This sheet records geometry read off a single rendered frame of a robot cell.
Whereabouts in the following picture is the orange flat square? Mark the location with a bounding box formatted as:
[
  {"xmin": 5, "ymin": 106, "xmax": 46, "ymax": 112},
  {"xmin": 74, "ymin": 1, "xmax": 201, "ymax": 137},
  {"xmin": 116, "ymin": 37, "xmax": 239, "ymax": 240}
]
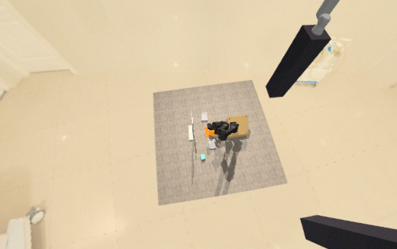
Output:
[{"xmin": 205, "ymin": 127, "xmax": 217, "ymax": 137}]

